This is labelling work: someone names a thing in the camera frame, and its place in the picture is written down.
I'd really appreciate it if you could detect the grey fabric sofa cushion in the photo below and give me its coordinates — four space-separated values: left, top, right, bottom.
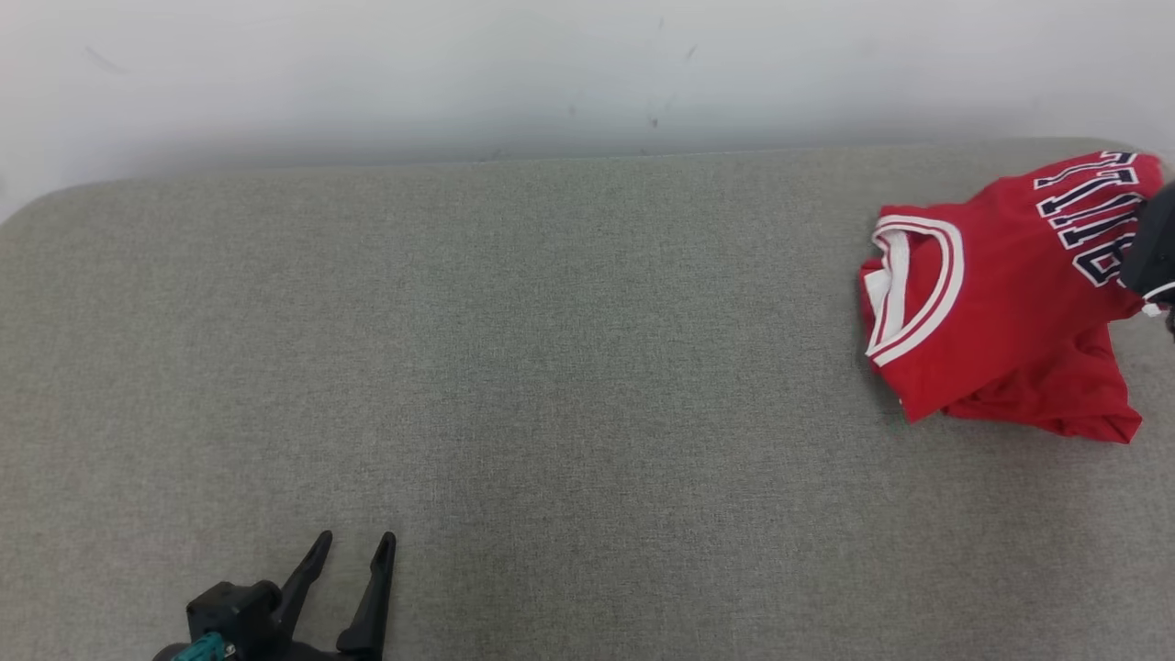
0 138 1175 661

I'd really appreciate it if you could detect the red white-trimmed basketball jersey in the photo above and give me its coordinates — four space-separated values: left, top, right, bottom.
858 150 1167 425

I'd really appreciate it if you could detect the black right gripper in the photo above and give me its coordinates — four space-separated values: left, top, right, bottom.
1118 179 1175 299

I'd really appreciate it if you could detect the teal camera cable connector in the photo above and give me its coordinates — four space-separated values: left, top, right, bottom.
170 632 238 661

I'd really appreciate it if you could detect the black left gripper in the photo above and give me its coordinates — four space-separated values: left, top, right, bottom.
239 531 397 661

